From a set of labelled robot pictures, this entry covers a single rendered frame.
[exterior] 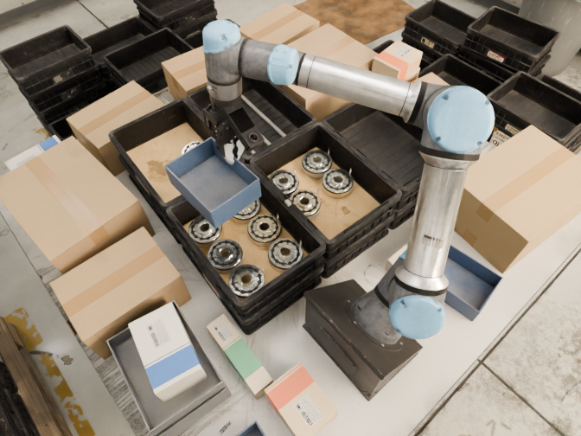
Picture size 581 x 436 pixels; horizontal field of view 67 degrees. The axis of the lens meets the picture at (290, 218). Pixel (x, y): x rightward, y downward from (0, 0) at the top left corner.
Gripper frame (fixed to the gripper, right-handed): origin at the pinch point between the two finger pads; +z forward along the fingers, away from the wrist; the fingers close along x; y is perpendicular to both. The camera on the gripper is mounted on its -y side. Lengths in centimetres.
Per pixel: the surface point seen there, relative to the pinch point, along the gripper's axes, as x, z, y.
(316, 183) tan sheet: -30.5, 27.1, -2.1
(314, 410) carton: 16, 37, -54
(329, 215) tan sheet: -24.9, 27.6, -14.5
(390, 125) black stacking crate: -70, 24, 1
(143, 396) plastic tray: 47, 37, -24
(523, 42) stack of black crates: -207, 45, 18
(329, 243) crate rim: -12.6, 18.6, -26.1
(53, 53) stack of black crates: -3, 63, 184
